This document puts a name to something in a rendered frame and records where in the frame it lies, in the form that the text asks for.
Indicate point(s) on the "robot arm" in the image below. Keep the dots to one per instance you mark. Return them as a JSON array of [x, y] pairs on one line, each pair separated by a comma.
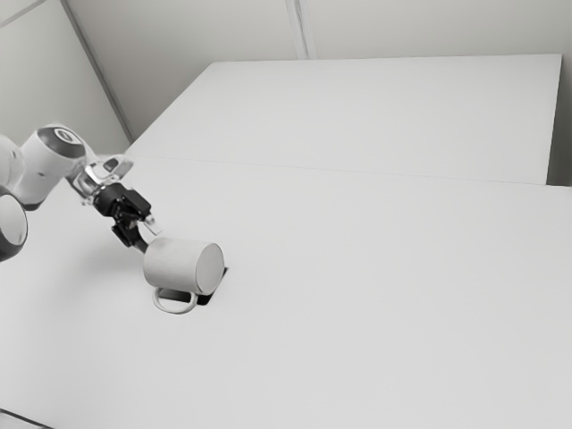
[[42, 165]]

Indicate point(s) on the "white ceramic mug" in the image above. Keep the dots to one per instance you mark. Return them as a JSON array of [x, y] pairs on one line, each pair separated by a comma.
[[183, 270]]

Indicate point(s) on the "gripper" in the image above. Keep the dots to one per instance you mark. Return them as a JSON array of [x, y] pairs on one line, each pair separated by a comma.
[[117, 202]]

